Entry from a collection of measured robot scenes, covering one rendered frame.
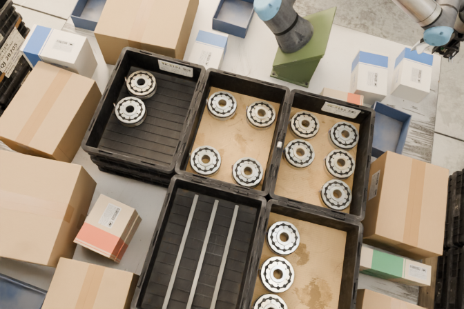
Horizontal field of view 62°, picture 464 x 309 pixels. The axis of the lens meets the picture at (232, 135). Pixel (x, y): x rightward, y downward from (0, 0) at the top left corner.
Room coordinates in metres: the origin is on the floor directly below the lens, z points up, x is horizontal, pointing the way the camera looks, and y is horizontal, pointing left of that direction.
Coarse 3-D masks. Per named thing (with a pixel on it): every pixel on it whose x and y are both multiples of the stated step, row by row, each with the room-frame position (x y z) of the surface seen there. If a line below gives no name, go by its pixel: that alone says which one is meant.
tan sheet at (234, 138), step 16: (240, 96) 0.70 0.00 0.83; (208, 112) 0.61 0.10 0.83; (240, 112) 0.64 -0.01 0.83; (208, 128) 0.55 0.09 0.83; (224, 128) 0.56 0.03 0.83; (240, 128) 0.58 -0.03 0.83; (272, 128) 0.60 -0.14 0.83; (208, 144) 0.49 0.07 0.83; (224, 144) 0.51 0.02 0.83; (240, 144) 0.52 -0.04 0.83; (256, 144) 0.53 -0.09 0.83; (208, 160) 0.44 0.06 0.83; (224, 160) 0.45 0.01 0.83; (224, 176) 0.39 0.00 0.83
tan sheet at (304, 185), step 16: (288, 128) 0.61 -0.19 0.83; (320, 128) 0.64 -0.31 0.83; (320, 144) 0.58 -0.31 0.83; (320, 160) 0.52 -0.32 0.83; (288, 176) 0.44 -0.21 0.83; (304, 176) 0.45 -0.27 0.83; (320, 176) 0.46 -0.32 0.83; (352, 176) 0.48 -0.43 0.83; (288, 192) 0.38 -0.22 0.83; (304, 192) 0.39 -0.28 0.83
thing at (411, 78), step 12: (408, 48) 1.11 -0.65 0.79; (396, 60) 1.10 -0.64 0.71; (408, 60) 1.05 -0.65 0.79; (420, 60) 1.06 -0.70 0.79; (432, 60) 1.07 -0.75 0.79; (396, 72) 1.02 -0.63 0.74; (408, 72) 0.99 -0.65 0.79; (420, 72) 1.00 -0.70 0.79; (396, 84) 0.94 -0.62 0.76; (408, 84) 0.93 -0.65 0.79; (420, 84) 0.94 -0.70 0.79; (396, 96) 0.92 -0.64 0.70; (408, 96) 0.92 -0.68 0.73; (420, 96) 0.91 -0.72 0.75
